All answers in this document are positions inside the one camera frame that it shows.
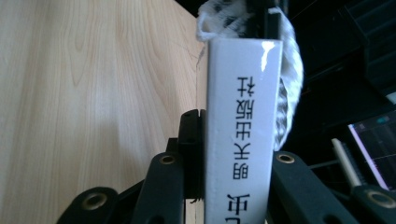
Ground white grey-striped waffle cloth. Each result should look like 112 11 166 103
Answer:
195 0 304 152

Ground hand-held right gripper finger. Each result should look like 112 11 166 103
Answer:
165 108 207 200

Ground white caterpillar picture book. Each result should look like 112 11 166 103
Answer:
203 36 285 224

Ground monitor screen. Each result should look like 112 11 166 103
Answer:
347 109 396 191

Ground white rod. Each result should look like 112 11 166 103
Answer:
331 137 362 189

